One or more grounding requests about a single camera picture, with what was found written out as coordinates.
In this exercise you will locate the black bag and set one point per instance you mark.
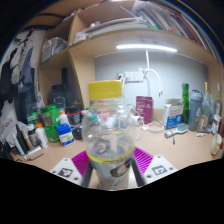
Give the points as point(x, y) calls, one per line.
point(61, 96)

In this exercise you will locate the clear glass bottle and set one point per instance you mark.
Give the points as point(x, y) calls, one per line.
point(218, 100)

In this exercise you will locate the clear drink bottle yellow cap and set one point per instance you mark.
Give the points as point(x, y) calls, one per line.
point(108, 133)

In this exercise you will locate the white-lidded jar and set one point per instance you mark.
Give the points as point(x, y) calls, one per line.
point(216, 124)

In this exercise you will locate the wooden shelf unit with books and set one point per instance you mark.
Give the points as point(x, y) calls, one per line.
point(83, 50)

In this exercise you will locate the white bottle orange cap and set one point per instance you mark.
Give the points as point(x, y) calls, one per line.
point(42, 136)

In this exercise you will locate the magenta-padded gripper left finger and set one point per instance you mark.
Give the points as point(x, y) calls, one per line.
point(65, 170)

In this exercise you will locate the blue and white carton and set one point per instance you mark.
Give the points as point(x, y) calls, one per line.
point(173, 115)

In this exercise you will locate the hanging dark clothes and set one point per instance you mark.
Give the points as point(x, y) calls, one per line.
point(16, 73)

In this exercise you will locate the white led light bar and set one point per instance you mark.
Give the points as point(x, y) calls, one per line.
point(146, 48)

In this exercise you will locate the light blue hairbrush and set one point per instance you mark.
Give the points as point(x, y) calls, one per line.
point(178, 130)

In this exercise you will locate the tall green glass bottle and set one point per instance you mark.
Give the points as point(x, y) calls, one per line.
point(185, 100)

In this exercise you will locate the silver metal bottle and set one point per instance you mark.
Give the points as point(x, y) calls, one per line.
point(34, 152)

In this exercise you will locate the magenta pouch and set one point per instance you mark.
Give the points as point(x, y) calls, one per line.
point(144, 109)

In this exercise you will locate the white wall power strip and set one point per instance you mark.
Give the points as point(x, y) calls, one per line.
point(132, 76)

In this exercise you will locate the stacked green tubs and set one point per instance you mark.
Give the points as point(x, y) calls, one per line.
point(50, 116)

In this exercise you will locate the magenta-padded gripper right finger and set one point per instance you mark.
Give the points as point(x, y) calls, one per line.
point(160, 168)

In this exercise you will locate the white bottle blue cap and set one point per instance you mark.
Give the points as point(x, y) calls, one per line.
point(65, 135)

